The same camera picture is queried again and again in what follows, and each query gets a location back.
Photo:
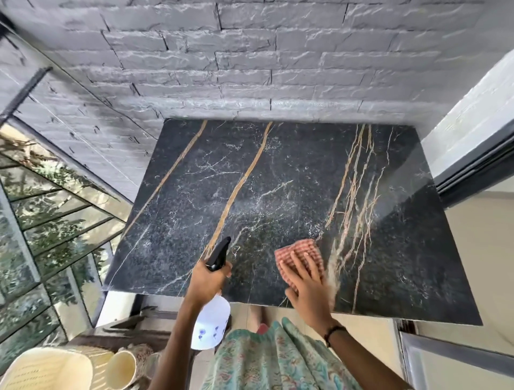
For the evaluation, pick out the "person's left hand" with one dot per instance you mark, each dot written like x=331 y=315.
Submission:
x=206 y=285

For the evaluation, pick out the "person's right hand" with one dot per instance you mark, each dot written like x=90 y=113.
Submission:
x=313 y=297

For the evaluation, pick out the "white spray bottle black head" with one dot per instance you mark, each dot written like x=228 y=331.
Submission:
x=211 y=325

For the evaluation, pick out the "brown checked cloth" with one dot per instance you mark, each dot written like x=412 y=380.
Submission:
x=295 y=245

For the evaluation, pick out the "cream floral cup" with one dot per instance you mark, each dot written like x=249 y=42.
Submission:
x=122 y=367

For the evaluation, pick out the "person's left forearm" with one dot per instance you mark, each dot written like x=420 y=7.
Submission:
x=176 y=349

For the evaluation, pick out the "person's right forearm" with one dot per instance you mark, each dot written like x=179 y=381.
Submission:
x=365 y=365

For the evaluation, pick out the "person's foot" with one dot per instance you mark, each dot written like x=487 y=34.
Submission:
x=263 y=319

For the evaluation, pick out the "black marble table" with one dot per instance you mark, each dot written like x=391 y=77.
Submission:
x=281 y=168

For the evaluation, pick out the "dark brown plastic stool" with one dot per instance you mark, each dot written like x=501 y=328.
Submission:
x=132 y=333

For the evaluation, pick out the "white concrete ledge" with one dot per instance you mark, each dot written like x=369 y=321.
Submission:
x=114 y=309

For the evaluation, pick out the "green leafy tree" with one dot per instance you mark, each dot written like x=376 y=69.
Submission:
x=52 y=225

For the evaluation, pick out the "cream plastic basket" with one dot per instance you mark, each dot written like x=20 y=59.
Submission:
x=48 y=369

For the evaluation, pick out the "black metal railing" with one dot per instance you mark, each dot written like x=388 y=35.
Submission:
x=24 y=94

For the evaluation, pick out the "black door frame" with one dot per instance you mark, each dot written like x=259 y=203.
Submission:
x=474 y=172

